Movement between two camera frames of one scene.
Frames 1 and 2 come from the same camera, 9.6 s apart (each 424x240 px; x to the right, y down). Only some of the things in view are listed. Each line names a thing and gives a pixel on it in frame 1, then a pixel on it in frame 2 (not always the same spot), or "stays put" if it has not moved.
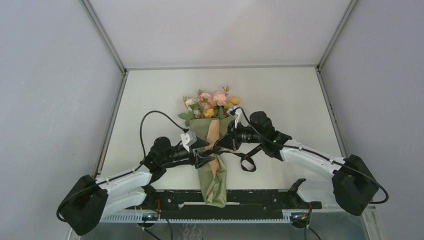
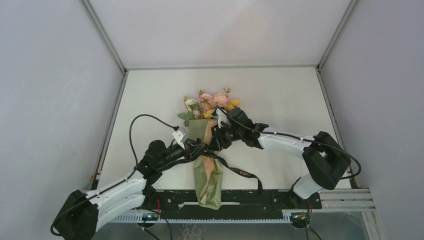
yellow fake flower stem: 234,101 stays put
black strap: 248,156 -> 233,168
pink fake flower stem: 205,99 stays put
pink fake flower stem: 220,98 stays put
